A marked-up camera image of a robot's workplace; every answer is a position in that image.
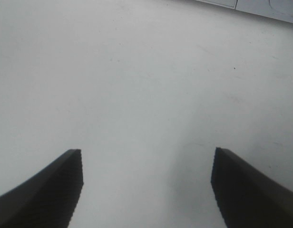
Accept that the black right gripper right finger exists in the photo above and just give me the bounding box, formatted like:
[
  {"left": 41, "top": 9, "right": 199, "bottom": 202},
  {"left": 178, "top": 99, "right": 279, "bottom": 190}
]
[{"left": 210, "top": 147, "right": 293, "bottom": 228}]

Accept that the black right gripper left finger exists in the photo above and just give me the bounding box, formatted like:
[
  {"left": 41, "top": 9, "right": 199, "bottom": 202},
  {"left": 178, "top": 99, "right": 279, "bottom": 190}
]
[{"left": 0, "top": 149, "right": 84, "bottom": 228}]

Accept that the white microwave oven body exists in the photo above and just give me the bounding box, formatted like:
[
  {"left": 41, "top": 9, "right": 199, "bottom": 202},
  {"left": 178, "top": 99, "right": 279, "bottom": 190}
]
[{"left": 204, "top": 0, "right": 293, "bottom": 24}]

